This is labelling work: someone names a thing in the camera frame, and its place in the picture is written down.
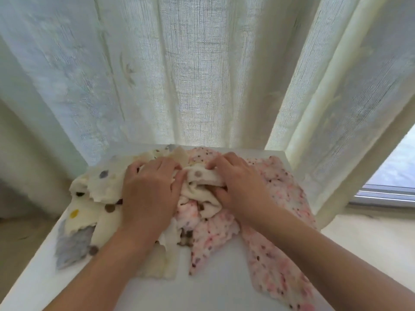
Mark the person's right hand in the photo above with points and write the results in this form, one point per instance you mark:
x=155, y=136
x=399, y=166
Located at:
x=243, y=188

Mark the person's left hand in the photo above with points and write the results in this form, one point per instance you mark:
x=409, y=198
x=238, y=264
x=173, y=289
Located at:
x=152, y=200

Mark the pink floral cloths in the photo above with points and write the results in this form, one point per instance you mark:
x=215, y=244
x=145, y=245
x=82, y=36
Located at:
x=279, y=268

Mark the pile of grey cloths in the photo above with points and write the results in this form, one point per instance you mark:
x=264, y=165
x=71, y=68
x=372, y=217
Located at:
x=72, y=246

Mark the person's left forearm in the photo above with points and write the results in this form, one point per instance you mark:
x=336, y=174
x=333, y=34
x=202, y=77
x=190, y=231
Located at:
x=104, y=275

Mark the person's right forearm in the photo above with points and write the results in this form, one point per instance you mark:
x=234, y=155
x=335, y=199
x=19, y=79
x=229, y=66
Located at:
x=337, y=262

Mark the white table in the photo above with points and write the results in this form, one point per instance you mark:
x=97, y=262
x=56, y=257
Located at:
x=214, y=291

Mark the white linen curtain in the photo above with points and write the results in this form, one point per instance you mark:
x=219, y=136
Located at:
x=194, y=68

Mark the white sliding door frame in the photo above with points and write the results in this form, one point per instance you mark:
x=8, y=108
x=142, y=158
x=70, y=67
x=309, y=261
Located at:
x=389, y=191

